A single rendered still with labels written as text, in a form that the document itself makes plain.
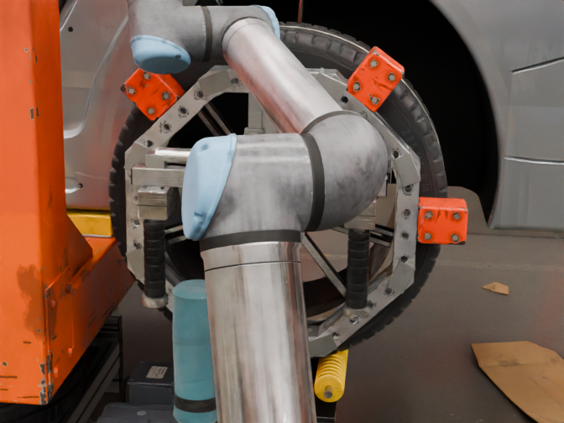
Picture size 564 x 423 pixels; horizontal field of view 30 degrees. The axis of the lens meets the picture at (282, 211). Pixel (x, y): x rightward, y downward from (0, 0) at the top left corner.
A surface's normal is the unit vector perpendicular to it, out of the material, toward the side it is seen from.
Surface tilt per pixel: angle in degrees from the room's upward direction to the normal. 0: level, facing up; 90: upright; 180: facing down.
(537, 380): 2
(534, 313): 0
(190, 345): 90
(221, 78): 90
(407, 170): 90
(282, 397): 66
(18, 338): 90
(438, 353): 0
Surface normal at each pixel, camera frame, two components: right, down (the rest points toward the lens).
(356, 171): 0.66, -0.17
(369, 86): -0.11, 0.26
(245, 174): 0.26, -0.26
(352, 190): 0.66, 0.23
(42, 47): 0.99, 0.05
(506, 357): 0.09, -0.89
